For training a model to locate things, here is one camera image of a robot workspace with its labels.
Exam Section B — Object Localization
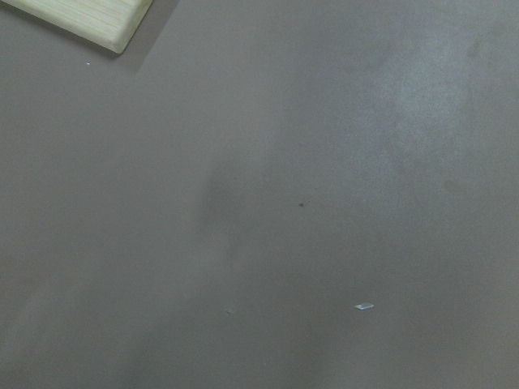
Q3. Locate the bamboo cutting board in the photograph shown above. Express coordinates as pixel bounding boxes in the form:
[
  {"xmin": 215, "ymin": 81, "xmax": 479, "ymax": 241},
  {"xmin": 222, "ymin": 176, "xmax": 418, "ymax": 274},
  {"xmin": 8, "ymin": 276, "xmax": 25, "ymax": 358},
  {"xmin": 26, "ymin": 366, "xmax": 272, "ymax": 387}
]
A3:
[{"xmin": 5, "ymin": 0, "xmax": 152, "ymax": 54}]

